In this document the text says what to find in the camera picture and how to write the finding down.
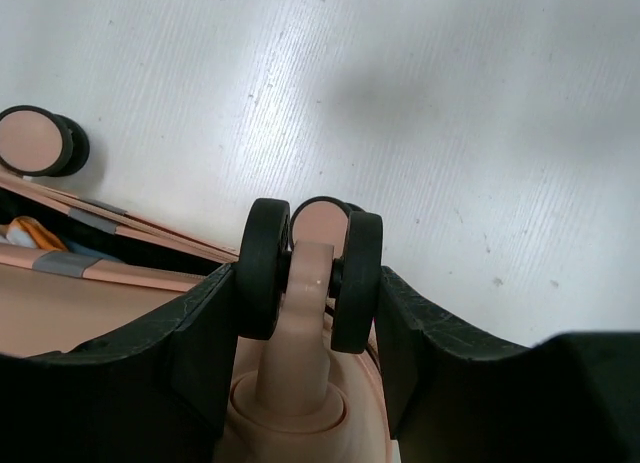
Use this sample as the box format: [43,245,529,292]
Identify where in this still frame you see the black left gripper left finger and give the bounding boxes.
[1,265,237,462]

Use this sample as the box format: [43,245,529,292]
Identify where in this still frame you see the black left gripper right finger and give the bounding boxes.
[375,268,639,462]

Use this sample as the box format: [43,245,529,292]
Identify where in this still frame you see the pink hard-shell suitcase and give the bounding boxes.
[1,105,391,462]

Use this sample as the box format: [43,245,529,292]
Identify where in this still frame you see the orange white tie-dye shorts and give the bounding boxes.
[1,216,68,252]

